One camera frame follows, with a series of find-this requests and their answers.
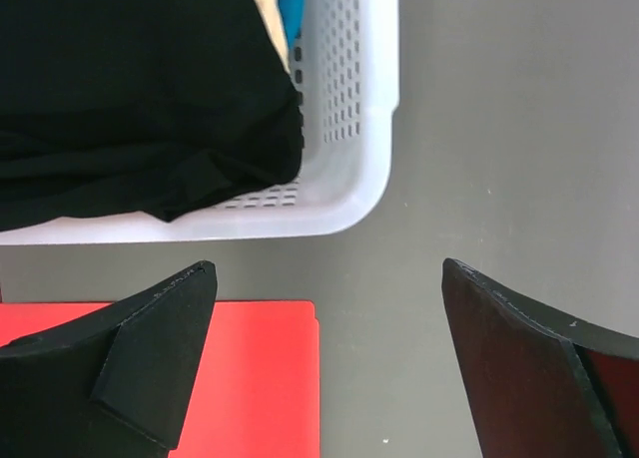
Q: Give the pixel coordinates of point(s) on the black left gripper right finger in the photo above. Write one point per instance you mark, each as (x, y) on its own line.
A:
(539, 382)

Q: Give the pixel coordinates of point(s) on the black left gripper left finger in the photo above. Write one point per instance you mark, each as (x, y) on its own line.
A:
(115, 382)

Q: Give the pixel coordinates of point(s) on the black t-shirt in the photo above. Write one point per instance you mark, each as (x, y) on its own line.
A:
(162, 107)

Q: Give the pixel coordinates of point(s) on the white plastic laundry basket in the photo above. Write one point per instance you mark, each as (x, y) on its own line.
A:
(345, 66)

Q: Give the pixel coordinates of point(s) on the cream t-shirt in basket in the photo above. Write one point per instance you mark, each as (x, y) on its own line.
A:
(271, 15)

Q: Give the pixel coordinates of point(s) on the blue t-shirt in basket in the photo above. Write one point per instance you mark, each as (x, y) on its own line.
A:
(292, 14)

